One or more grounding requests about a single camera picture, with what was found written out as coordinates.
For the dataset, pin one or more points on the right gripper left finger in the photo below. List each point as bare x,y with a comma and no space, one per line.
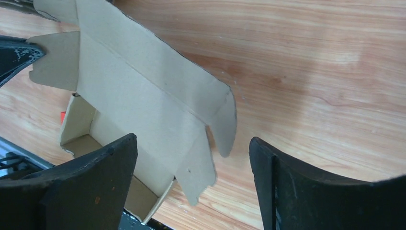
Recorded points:
86,193

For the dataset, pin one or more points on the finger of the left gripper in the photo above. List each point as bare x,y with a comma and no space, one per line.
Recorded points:
15,55

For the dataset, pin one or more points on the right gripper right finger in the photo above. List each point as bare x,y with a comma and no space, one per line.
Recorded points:
295,195

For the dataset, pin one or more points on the brown cardboard box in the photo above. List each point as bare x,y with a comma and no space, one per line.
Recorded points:
124,80

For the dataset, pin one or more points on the small red block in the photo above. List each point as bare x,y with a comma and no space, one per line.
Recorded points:
62,116

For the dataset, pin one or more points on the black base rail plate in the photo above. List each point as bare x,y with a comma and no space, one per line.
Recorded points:
16,162

